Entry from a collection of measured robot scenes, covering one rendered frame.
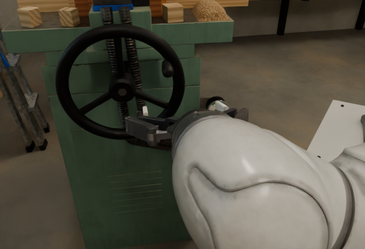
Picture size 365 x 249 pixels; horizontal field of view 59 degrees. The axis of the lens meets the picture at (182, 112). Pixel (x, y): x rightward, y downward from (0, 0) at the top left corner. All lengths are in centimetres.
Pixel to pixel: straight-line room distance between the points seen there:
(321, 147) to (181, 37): 45
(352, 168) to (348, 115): 65
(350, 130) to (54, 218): 124
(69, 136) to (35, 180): 80
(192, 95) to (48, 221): 93
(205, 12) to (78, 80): 40
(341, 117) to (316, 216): 75
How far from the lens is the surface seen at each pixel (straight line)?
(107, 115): 99
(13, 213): 170
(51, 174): 183
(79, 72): 93
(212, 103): 93
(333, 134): 88
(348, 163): 33
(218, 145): 24
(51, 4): 107
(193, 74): 95
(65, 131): 104
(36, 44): 93
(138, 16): 77
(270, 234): 20
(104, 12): 76
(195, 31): 90
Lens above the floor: 114
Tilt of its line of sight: 32 degrees down
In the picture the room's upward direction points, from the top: straight up
